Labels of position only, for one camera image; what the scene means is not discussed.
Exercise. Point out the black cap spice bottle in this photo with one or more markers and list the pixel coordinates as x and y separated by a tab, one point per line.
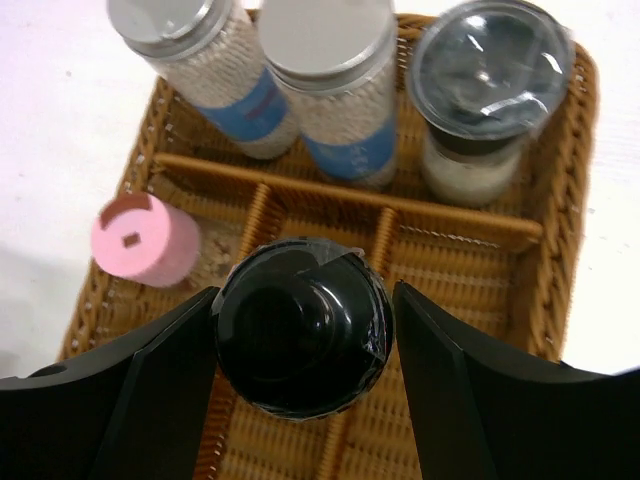
304	326

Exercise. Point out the grey lid grinder bottle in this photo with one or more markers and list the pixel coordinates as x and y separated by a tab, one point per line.
486	76

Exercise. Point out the silver lid blue label jar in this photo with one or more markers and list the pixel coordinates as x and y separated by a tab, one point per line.
209	52

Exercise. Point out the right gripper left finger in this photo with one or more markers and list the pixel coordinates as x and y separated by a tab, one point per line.
133	408

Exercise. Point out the brown wicker divided tray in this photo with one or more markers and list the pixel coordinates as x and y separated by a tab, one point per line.
506	268

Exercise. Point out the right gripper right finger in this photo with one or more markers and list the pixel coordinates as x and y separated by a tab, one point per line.
483	409

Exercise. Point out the pink cap spice bottle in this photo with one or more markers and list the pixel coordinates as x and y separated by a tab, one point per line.
140	238

